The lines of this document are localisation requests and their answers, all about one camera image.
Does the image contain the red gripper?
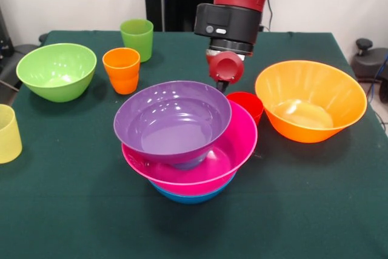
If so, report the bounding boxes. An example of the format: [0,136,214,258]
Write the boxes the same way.
[206,49,245,95]

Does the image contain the purple plastic bowl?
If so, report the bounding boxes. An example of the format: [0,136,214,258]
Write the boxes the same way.
[113,81,233,165]

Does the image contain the pink plastic bowl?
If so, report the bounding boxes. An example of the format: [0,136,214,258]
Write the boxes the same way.
[121,99,258,197]

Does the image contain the small blue plastic bowl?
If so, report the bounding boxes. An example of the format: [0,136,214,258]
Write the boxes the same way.
[171,153,209,171]

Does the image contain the red plastic cup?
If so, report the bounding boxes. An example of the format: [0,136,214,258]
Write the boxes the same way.
[226,91,264,126]

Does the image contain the large orange plastic bowl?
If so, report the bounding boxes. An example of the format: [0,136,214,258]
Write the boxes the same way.
[255,60,368,144]

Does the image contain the green plastic cup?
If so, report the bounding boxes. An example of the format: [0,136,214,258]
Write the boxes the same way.
[120,19,155,63]

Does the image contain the orange plastic cup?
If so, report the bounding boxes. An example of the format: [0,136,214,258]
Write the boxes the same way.
[102,47,141,95]

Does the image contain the large blue plastic bowl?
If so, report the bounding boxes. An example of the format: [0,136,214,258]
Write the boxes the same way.
[148,170,238,205]

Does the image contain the dark green tablecloth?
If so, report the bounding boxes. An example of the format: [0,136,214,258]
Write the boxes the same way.
[0,30,388,259]

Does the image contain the black wheeled base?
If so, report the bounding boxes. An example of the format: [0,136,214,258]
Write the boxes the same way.
[350,38,388,104]

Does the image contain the green plastic bowl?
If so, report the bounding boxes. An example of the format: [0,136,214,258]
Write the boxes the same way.
[16,42,98,103]

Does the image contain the yellow plastic cup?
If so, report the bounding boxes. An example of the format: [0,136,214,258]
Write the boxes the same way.
[0,104,23,164]

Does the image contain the black equipment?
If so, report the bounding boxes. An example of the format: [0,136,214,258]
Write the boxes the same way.
[0,7,40,92]

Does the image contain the black wall cable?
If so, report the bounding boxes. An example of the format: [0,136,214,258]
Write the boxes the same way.
[259,0,275,32]

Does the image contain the blue cable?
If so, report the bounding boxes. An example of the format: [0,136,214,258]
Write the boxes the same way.
[365,54,388,99]

